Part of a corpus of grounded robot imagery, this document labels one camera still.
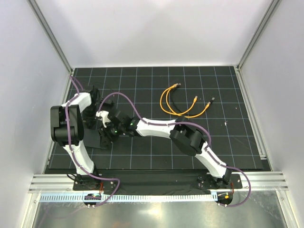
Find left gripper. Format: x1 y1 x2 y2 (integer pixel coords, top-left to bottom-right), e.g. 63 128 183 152
83 104 99 127

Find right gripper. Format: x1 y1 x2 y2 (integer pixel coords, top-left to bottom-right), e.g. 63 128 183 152
98 120 125 147

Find black network switch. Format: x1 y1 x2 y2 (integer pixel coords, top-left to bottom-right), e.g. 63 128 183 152
83 129 108 149

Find yellow ethernet cable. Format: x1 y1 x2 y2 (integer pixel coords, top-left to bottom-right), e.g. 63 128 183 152
166 83 212 118
160 83 199 116

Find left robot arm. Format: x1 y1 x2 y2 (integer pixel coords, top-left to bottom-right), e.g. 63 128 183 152
50 87 101 190

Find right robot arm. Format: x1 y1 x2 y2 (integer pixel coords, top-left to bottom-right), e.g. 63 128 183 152
95 111 232 188

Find black grid mat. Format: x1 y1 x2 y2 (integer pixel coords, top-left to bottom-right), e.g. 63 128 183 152
48 66 265 170

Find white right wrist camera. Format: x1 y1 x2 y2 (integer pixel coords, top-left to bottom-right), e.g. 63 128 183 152
95 111 111 124

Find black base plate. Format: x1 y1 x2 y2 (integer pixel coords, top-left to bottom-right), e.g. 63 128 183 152
67 170 243 196

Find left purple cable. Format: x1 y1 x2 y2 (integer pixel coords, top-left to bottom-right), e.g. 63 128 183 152
70 75 121 207

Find purple cable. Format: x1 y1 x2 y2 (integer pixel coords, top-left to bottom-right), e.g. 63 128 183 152
98 92 252 209
70 75 121 207

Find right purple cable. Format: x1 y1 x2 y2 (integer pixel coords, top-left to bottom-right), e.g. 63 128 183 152
98 92 252 209

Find aluminium frame rail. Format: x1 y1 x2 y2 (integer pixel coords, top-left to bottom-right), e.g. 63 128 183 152
28 171 288 193

